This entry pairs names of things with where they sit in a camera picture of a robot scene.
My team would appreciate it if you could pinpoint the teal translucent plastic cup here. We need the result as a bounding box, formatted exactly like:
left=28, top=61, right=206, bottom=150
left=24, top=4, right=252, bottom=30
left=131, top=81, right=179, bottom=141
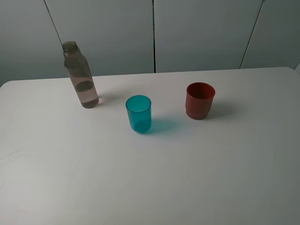
left=125, top=95, right=152, bottom=133

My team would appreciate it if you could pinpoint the clear plastic water bottle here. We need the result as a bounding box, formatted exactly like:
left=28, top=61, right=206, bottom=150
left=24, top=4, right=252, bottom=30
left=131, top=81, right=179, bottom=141
left=62, top=41, right=99, bottom=109

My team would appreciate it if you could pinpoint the red plastic cup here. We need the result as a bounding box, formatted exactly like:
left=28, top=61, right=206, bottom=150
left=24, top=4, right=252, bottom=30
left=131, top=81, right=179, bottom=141
left=185, top=82, right=216, bottom=120

